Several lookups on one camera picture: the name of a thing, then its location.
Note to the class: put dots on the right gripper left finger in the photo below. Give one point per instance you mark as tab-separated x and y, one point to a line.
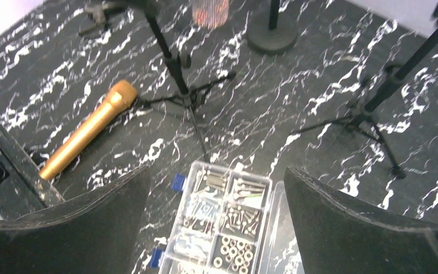
92	233

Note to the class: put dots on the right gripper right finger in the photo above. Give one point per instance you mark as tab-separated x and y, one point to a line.
338	233

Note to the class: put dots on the gold microphone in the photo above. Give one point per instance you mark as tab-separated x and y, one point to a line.
119	98

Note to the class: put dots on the tripod shock mount stand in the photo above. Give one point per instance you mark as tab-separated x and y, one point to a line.
189	98

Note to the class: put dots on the glitter rhinestone microphone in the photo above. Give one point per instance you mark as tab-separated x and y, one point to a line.
210	14

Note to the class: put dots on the round base shock mount stand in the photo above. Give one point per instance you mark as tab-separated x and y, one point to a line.
99	13

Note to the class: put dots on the round base clip stand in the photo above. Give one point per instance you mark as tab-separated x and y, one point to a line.
270	32

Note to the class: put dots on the black front mounting bar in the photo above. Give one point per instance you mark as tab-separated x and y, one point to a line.
22	190

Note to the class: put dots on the clear plastic screw box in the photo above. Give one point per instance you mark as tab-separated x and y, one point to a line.
229	221

